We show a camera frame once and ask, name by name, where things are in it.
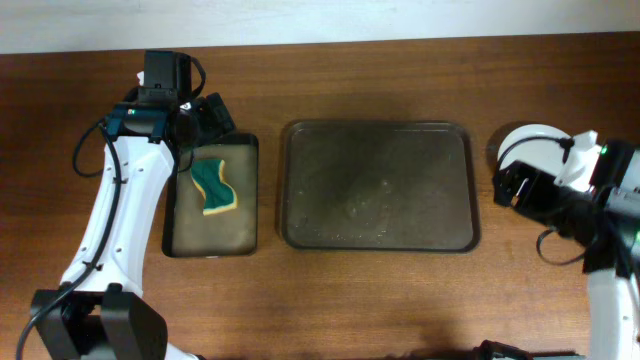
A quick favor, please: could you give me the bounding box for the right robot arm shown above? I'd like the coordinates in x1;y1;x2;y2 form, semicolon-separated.
492;134;639;359

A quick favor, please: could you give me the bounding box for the green yellow sponge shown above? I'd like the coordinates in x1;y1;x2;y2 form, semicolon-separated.
190;158;238;216

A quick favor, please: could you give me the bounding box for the large brown serving tray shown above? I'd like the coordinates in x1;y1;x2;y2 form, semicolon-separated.
279;120;481;254

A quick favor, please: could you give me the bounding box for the black water tray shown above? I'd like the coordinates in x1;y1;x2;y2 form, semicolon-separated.
162;133;259;258

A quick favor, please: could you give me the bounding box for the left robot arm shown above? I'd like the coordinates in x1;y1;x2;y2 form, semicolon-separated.
15;50;235;359

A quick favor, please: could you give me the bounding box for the light grey plate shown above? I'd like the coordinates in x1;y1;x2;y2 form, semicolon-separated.
497;124;569;176

